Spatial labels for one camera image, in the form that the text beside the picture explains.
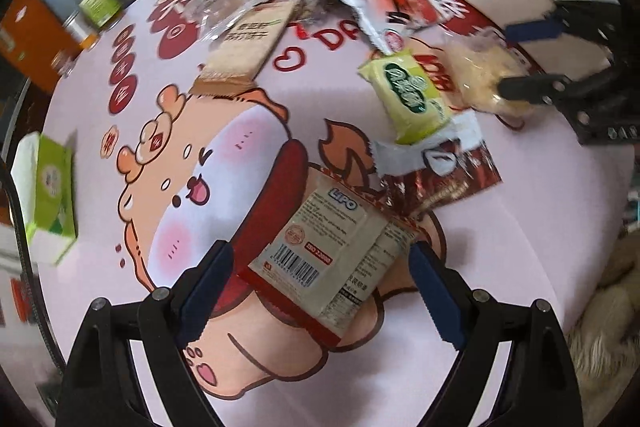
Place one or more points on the beige fluffy cushion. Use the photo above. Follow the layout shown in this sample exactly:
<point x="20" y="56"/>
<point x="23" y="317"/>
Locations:
<point x="610" y="307"/>

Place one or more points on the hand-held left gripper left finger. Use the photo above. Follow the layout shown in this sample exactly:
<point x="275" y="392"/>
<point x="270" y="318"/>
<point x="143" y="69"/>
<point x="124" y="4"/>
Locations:
<point x="200" y="302"/>

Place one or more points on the dark red coffee sachet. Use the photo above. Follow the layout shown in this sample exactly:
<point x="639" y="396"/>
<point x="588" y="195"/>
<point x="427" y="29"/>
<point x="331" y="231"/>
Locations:
<point x="450" y="184"/>

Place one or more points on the small glass jar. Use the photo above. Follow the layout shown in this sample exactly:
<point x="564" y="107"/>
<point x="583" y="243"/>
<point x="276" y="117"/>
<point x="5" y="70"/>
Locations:
<point x="65" y="63"/>

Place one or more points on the small orange bottle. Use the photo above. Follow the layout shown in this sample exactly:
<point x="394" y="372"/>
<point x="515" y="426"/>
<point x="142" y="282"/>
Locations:
<point x="84" y="33"/>

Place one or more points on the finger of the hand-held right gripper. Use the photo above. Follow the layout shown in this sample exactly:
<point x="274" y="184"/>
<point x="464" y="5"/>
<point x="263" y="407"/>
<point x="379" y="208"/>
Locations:
<point x="530" y="88"/>
<point x="537" y="31"/>

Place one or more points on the green tissue box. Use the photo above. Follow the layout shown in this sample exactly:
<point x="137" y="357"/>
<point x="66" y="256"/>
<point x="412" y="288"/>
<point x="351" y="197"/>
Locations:
<point x="47" y="197"/>

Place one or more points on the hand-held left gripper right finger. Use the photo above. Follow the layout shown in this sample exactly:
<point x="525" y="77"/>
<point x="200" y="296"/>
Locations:
<point x="440" y="302"/>

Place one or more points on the cream red-edged snack packet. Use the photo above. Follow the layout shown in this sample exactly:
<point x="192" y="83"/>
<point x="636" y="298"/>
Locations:
<point x="320" y="247"/>

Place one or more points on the clear pale cracker packet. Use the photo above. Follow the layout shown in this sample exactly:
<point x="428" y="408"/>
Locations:
<point x="475" y="67"/>

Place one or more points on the yellow-green snack packet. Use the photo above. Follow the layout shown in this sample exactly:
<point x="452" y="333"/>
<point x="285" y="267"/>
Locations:
<point x="407" y="92"/>

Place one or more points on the beige cracker packet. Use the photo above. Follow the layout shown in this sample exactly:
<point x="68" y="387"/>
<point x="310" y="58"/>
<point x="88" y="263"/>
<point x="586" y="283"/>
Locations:
<point x="245" y="49"/>

